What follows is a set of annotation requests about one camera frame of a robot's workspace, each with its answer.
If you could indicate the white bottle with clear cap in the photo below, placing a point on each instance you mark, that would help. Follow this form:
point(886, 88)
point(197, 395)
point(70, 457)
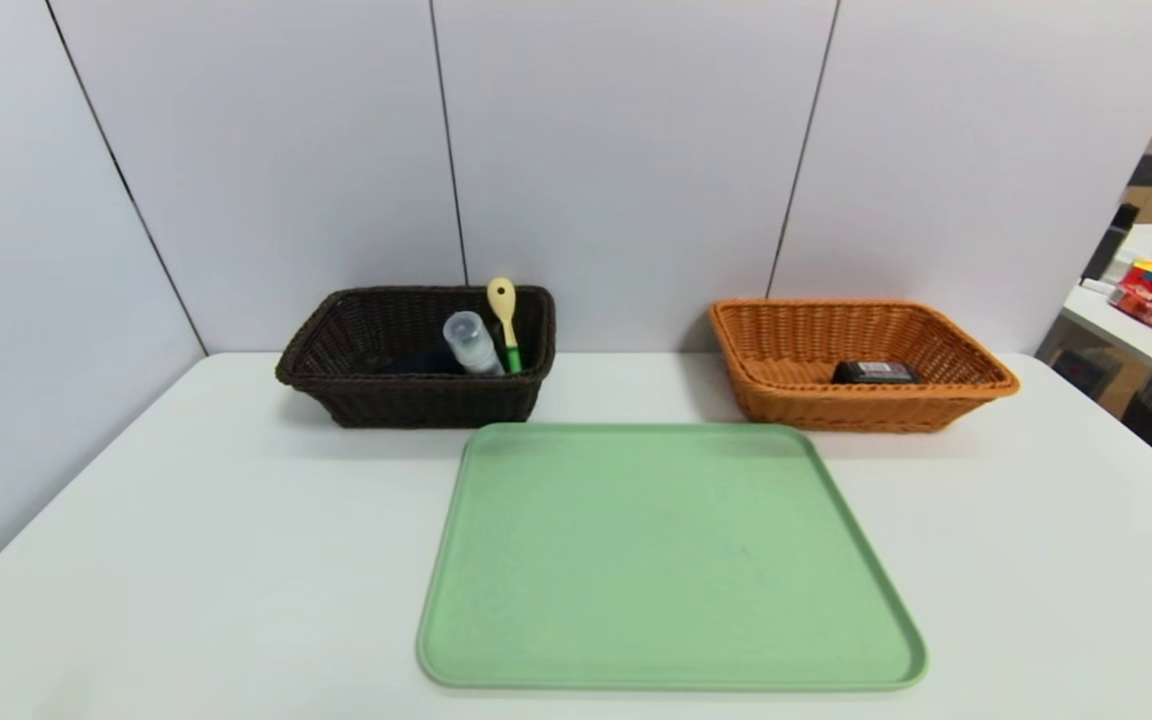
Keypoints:
point(471, 342)

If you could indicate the black glasses case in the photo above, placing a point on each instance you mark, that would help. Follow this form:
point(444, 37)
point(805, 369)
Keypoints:
point(426, 360)

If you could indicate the small black carton pink top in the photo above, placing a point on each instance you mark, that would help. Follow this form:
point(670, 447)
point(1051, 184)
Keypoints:
point(874, 372)

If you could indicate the dark brown wicker basket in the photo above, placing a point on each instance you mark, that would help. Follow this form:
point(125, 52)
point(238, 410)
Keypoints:
point(386, 400)

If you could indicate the orange wicker basket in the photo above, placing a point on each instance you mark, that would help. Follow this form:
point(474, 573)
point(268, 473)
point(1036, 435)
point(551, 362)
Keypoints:
point(786, 405)

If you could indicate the light green plastic tray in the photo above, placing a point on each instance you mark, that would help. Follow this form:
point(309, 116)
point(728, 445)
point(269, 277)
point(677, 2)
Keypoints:
point(636, 560)

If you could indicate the black upright panel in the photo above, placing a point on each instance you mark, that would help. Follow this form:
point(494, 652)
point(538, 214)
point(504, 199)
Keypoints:
point(1108, 250)

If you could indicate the white side table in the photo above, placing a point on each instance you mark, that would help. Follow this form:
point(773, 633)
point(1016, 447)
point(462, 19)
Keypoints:
point(1136, 342)

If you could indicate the red snack package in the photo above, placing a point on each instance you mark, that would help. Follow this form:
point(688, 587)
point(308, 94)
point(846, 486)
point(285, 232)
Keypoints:
point(1146, 310)

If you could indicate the red and yellow box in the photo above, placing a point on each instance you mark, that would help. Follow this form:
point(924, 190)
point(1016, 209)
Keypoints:
point(1148, 275)

